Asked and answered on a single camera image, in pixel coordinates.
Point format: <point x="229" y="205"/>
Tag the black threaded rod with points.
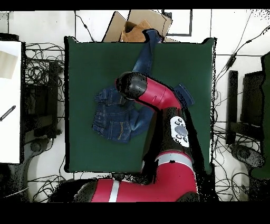
<point x="8" y="112"/>

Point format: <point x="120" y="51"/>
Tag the brown cardboard box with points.
<point x="114" y="29"/>

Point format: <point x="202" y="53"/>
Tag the black rectangular frame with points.
<point x="191" y="23"/>

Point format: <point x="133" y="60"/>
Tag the white table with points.
<point x="10" y="137"/>

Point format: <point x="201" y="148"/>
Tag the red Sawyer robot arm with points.
<point x="168" y="181"/>

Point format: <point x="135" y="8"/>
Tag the blue denim jeans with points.
<point x="114" y="122"/>

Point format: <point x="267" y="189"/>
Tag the beige paper sheet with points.
<point x="7" y="65"/>

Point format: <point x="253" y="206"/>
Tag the dark green table cloth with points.
<point x="95" y="63"/>

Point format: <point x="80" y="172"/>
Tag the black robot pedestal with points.
<point x="126" y="176"/>

